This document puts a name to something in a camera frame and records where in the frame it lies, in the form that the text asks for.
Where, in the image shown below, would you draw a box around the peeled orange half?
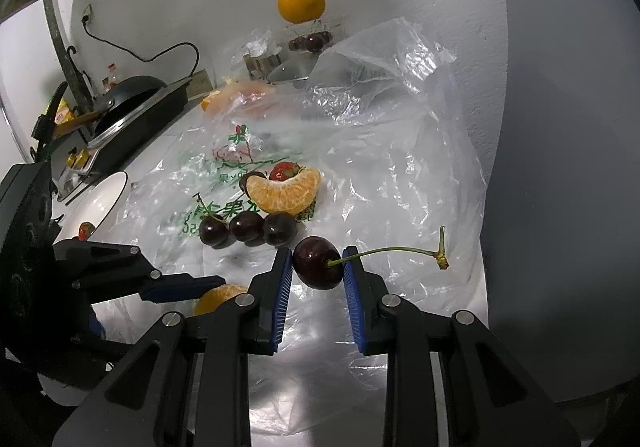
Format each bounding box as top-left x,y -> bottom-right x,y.
200,83 -> 240,116

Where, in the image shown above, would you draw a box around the red cap sauce bottle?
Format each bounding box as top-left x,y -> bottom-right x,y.
106,63 -> 120,91

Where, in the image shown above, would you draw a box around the yellow oil bottle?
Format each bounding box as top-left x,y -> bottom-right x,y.
54,98 -> 75,126

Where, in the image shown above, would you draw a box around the clear plastic bag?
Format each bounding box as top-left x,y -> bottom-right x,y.
92,16 -> 490,435

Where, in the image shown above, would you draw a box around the bagged steel cups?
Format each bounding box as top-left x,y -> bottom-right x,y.
229,29 -> 282,81

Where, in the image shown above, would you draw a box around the dark cherry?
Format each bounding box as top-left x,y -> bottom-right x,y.
229,211 -> 264,245
292,226 -> 449,290
193,193 -> 235,249
264,213 -> 297,248
239,171 -> 266,195

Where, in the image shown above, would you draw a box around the black umbrella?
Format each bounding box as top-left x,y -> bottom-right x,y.
66,45 -> 94,111

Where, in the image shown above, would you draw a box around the tangerine segment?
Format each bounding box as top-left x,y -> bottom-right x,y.
193,285 -> 247,316
247,168 -> 321,216

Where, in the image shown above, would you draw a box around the strawberry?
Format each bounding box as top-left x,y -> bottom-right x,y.
77,222 -> 96,241
269,161 -> 302,182

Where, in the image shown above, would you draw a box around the steel pot with lid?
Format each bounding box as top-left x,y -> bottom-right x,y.
267,50 -> 321,84

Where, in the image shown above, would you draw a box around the whole orange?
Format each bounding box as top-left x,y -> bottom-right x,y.
277,0 -> 326,25

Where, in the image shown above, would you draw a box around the cooker power cable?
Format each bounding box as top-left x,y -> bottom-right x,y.
80,16 -> 202,78

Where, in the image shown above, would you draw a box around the orange peel with strawberry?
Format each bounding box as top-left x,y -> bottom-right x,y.
229,81 -> 277,118

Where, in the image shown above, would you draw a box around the white round plate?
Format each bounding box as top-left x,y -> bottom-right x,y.
54,171 -> 130,242

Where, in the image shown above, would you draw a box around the induction cooker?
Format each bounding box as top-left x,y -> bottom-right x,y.
58,77 -> 192,201

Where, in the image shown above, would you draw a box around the wall socket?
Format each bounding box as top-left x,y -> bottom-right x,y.
81,4 -> 93,24

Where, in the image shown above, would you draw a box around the black wok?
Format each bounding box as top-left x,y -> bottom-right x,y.
52,74 -> 170,139

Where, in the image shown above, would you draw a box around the glass container with fruit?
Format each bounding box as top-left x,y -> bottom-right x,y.
288,19 -> 345,54

